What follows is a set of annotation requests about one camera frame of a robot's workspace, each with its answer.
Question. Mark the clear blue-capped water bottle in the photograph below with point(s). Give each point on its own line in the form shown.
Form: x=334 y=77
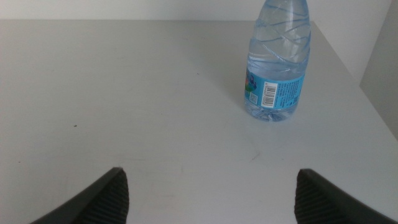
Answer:
x=276 y=62

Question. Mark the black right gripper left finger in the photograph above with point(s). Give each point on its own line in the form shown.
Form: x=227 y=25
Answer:
x=99 y=202

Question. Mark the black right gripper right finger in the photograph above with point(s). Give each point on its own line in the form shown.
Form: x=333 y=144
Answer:
x=323 y=202

